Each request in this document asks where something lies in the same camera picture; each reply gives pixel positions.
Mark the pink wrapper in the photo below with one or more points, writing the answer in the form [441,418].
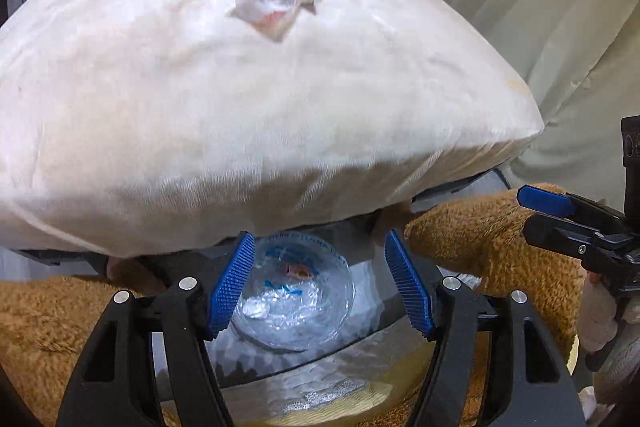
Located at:
[300,271]

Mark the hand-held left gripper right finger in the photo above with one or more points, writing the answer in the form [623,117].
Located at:
[407,287]

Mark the person's right hand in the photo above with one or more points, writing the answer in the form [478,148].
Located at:
[597,314]

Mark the cream curtain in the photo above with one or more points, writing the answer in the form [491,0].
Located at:
[550,32]

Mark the cream plush bed blanket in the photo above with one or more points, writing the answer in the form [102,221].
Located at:
[250,107]

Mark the person's right forearm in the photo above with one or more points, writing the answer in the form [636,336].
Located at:
[622,377]

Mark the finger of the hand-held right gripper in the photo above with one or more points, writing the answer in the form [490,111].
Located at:
[545,200]
[565,237]

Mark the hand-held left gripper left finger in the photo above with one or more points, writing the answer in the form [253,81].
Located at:
[230,289]

